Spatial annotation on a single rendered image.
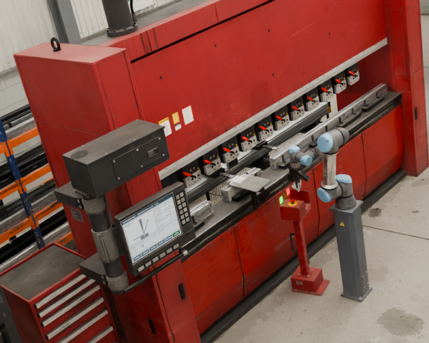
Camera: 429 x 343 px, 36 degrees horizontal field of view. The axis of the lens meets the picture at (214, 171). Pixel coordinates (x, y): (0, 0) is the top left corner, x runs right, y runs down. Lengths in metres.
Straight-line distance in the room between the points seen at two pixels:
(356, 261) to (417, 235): 1.03
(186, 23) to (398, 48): 2.54
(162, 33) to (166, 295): 1.66
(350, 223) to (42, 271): 2.13
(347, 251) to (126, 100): 2.05
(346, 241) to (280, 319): 0.78
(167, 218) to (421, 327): 2.11
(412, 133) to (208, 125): 2.57
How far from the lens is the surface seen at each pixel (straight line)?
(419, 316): 5.00
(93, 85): 3.73
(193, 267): 4.60
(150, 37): 4.15
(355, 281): 5.07
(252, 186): 4.78
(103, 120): 3.79
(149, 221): 3.56
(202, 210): 4.71
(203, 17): 4.45
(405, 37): 6.24
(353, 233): 4.84
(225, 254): 4.81
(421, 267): 5.48
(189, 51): 4.40
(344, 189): 4.68
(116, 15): 4.12
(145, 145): 3.46
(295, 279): 5.27
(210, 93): 4.56
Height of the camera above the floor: 3.17
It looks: 25 degrees down
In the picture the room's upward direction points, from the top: 12 degrees counter-clockwise
